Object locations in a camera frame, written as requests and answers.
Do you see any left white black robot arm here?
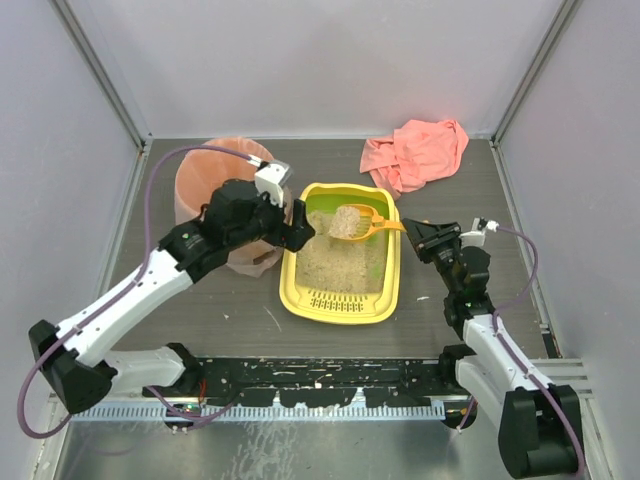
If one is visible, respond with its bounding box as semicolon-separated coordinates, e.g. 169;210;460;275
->
29;180;315;414

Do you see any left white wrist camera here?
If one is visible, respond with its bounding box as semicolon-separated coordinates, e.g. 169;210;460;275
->
249;155;293;208

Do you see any bin with pink liner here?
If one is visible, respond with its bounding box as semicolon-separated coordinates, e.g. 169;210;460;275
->
174;150;282;278

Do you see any yellow green litter box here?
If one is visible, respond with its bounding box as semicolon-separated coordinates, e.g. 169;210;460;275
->
279;183;402;325

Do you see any orange litter scoop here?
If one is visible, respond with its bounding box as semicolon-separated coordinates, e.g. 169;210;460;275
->
328;204;406;242

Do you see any pink cloth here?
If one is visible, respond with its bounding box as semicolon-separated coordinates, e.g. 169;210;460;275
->
359;120;469;199

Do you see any white slotted cable duct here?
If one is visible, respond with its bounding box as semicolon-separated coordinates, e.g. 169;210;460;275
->
73;401;446;422

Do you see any cat litter sand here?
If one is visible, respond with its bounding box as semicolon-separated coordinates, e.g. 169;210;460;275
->
295;210;388;294

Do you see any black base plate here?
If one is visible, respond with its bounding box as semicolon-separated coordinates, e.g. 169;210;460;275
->
158;357;471;408

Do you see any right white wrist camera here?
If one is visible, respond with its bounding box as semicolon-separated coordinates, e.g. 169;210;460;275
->
460;217;499;248

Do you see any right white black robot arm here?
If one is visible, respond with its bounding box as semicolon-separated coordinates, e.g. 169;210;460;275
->
402;218;586;479

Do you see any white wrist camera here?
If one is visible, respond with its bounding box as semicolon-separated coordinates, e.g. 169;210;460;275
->
460;217;499;248
249;155;293;208

